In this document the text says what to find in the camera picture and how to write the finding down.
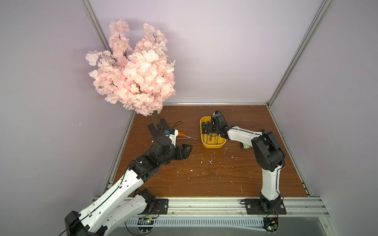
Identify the yellow plastic storage box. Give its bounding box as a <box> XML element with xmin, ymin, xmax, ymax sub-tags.
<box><xmin>200</xmin><ymin>116</ymin><xmax>226</xmax><ymax>149</ymax></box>

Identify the pink artificial blossom tree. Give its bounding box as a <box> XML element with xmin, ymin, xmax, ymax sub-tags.
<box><xmin>85</xmin><ymin>19</ymin><xmax>176</xmax><ymax>117</ymax></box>

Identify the large orange black screwdriver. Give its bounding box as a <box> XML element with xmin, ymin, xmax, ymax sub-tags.
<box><xmin>178</xmin><ymin>132</ymin><xmax>197</xmax><ymax>140</ymax></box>

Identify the left controller board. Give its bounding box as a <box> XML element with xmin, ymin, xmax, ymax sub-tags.
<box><xmin>137</xmin><ymin>217</ymin><xmax>155</xmax><ymax>235</ymax></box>

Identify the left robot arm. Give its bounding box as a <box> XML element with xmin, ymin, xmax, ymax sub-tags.
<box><xmin>64</xmin><ymin>136</ymin><xmax>193</xmax><ymax>236</ymax></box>

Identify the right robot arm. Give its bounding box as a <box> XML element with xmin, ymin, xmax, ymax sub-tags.
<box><xmin>207</xmin><ymin>111</ymin><xmax>286</xmax><ymax>214</ymax></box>

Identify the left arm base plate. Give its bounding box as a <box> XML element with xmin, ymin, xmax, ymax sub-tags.
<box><xmin>140</xmin><ymin>198</ymin><xmax>169</xmax><ymax>215</ymax></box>

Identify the black work glove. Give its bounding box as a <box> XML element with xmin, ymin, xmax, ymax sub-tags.
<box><xmin>240</xmin><ymin>142</ymin><xmax>251</xmax><ymax>149</ymax></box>

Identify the right controller board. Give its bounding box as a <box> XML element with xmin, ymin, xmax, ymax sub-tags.
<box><xmin>262</xmin><ymin>217</ymin><xmax>279</xmax><ymax>233</ymax></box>

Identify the aluminium front rail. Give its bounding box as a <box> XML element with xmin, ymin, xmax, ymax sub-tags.
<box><xmin>160</xmin><ymin>197</ymin><xmax>329</xmax><ymax>217</ymax></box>

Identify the controller board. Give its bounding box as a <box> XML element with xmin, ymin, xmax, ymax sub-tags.
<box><xmin>137</xmin><ymin>217</ymin><xmax>155</xmax><ymax>235</ymax></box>
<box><xmin>262</xmin><ymin>217</ymin><xmax>279</xmax><ymax>233</ymax></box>

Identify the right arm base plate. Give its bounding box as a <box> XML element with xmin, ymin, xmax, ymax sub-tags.
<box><xmin>240</xmin><ymin>197</ymin><xmax>287</xmax><ymax>215</ymax></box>

